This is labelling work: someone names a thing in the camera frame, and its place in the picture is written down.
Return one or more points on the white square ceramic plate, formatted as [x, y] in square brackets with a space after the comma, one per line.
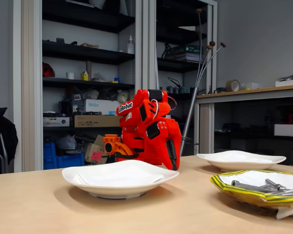
[234, 165]
[112, 190]

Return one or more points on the red spool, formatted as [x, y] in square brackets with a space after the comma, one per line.
[291, 119]

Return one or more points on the grey metal shelf cabinet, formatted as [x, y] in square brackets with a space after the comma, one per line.
[149, 29]
[29, 85]

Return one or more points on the small yellow box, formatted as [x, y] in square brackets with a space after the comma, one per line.
[85, 76]

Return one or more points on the white Weller box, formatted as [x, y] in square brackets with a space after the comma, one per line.
[105, 106]

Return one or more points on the cardboard tube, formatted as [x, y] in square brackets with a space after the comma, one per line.
[88, 67]

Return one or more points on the black jacket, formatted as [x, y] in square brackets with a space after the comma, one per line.
[2, 136]

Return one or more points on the white storage box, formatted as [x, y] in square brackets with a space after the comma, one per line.
[288, 130]

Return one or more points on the long white box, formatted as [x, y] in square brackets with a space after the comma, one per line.
[288, 83]

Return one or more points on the cardboard box with pink sticker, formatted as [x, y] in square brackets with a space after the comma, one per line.
[90, 148]

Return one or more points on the white cup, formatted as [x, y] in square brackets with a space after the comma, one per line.
[70, 75]

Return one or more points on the red black helmet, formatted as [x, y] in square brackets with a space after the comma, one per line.
[48, 72]

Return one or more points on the blue plastic crate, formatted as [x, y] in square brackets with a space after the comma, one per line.
[49, 156]
[70, 161]

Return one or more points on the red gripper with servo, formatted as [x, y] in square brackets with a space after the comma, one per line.
[166, 134]

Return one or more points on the black flexible tripod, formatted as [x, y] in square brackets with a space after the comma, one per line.
[167, 51]

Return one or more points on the brown tape roll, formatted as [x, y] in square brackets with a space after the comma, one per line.
[227, 85]

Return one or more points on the red printed robot arm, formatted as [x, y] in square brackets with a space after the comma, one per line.
[129, 139]

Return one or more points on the grey coat stand wooden knobs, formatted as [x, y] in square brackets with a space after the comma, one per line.
[192, 107]

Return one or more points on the small white box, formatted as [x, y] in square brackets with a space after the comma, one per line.
[252, 85]

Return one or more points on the orange printed part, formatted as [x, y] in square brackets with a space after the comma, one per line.
[112, 139]

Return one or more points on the flat grey white box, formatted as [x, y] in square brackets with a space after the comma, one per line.
[56, 122]

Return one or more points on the yellow green striped paper plate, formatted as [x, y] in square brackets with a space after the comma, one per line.
[244, 196]

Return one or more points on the white plastic bottle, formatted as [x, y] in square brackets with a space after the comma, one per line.
[130, 47]

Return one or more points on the grey sideboard with wooden top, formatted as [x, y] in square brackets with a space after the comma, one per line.
[283, 89]

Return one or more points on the long brown cardboard box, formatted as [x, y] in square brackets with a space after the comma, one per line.
[100, 121]

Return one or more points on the stack of books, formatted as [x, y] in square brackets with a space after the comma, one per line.
[189, 50]

